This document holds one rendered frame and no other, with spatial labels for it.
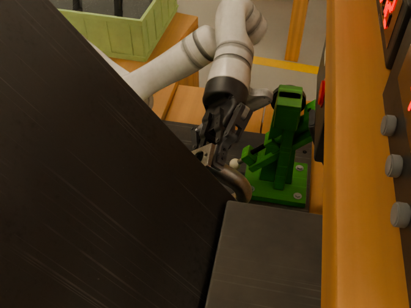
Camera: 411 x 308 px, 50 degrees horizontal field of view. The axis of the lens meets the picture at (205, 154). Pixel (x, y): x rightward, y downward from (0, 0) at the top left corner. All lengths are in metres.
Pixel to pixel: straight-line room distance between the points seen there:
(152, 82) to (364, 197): 0.72
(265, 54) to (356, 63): 2.84
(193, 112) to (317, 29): 2.34
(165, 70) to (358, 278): 0.74
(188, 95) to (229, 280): 0.89
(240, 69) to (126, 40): 0.94
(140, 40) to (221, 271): 1.19
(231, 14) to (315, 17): 2.88
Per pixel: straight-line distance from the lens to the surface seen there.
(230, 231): 0.59
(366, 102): 0.31
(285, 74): 3.00
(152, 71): 0.92
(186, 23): 1.90
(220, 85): 0.73
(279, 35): 3.41
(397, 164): 0.24
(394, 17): 0.35
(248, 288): 0.55
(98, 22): 1.67
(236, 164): 1.05
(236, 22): 0.82
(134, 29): 1.62
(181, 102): 1.34
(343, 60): 0.35
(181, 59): 0.90
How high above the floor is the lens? 1.72
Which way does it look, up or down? 46 degrees down
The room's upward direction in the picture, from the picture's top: straight up
